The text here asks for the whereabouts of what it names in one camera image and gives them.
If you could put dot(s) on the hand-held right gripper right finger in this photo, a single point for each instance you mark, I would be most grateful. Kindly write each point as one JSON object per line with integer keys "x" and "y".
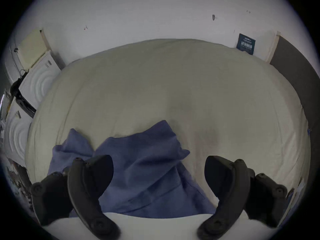
{"x": 230, "y": 184}

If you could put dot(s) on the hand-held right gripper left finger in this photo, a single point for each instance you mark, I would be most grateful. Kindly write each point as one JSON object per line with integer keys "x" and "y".
{"x": 82, "y": 184}

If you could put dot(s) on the dark blue shirt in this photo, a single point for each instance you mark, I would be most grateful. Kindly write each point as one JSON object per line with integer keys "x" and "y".
{"x": 147, "y": 171}

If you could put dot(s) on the white washing machine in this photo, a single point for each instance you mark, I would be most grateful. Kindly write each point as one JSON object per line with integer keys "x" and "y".
{"x": 40, "y": 82}
{"x": 16, "y": 134}

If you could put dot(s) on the bed with beige sheet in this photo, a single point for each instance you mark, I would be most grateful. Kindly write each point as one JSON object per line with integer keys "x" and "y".
{"x": 175, "y": 91}

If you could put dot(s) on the dark grey padded headboard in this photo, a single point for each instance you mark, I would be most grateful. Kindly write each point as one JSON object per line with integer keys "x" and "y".
{"x": 298, "y": 76}

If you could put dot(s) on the pale yellow board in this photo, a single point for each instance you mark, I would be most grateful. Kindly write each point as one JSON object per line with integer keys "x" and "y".
{"x": 32, "y": 47}

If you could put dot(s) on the dark blue wall sign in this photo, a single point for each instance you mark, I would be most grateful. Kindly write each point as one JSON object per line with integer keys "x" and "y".
{"x": 246, "y": 44}

